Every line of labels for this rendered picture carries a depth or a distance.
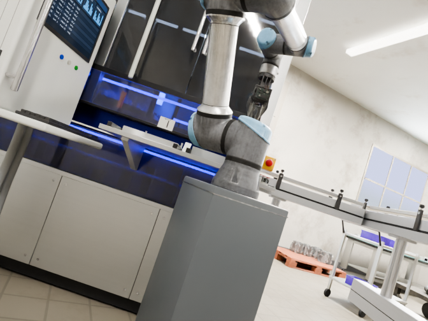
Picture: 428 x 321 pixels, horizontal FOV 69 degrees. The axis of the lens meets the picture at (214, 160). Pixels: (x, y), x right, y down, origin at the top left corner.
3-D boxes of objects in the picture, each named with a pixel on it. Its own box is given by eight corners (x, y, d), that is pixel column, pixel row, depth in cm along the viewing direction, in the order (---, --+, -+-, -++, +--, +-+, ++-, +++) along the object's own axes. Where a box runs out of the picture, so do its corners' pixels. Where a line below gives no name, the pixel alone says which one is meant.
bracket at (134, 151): (131, 169, 165) (139, 146, 166) (136, 170, 165) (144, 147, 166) (111, 165, 131) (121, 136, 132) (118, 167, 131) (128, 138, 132)
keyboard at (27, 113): (74, 134, 151) (76, 129, 151) (99, 142, 149) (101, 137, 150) (14, 113, 112) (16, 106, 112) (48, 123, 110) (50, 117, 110)
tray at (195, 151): (194, 160, 163) (197, 153, 163) (241, 176, 162) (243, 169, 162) (190, 153, 129) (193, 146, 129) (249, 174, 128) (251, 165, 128)
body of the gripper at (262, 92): (251, 97, 125) (260, 69, 126) (248, 102, 134) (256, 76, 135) (269, 103, 125) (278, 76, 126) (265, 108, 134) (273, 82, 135)
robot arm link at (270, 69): (260, 67, 135) (277, 74, 135) (256, 78, 135) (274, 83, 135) (262, 61, 128) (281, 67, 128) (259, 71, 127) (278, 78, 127)
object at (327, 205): (247, 186, 174) (256, 160, 176) (244, 186, 190) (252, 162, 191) (362, 225, 174) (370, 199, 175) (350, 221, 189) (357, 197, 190)
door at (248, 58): (185, 94, 170) (219, -3, 174) (259, 119, 170) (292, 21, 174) (185, 93, 169) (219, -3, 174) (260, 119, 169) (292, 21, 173)
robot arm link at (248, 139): (256, 162, 88) (271, 118, 89) (215, 151, 94) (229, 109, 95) (266, 170, 99) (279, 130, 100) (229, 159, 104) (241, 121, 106)
